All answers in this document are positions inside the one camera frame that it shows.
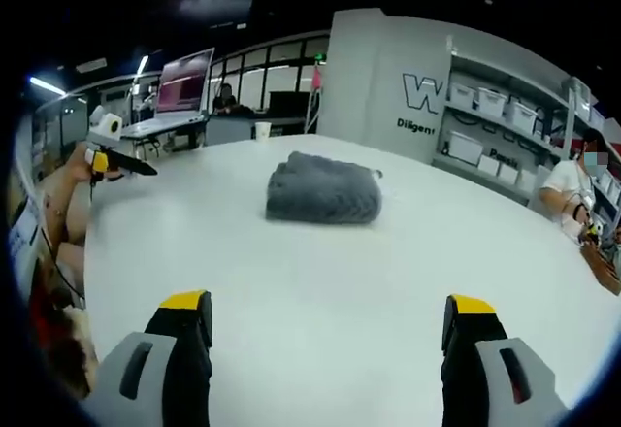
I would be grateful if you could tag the grey towel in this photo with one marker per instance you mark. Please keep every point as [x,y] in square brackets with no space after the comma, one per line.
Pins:
[324,189]

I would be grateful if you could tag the open silver laptop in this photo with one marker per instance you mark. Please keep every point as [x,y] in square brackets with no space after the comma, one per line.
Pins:
[182,89]

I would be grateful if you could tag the background desk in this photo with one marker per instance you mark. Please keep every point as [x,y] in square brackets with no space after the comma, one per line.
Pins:
[160,131]

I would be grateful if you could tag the ceiling light tube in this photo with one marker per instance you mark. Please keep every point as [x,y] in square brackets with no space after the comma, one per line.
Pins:
[142,64]
[47,85]

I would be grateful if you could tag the white paper cup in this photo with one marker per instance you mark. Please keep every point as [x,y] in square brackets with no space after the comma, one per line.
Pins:
[263,131]

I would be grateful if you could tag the brown woven bag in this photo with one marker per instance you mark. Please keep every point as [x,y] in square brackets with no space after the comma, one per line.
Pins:
[600,267]

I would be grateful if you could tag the black monitor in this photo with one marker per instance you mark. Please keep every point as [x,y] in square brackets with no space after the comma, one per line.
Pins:
[289,101]

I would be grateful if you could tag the pink flag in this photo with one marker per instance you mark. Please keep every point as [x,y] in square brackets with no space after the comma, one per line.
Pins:
[317,77]

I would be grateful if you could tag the white shelf unit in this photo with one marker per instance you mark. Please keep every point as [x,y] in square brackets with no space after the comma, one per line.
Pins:
[558,121]

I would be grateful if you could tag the row of white storage bins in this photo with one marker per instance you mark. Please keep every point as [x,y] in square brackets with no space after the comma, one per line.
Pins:
[490,107]

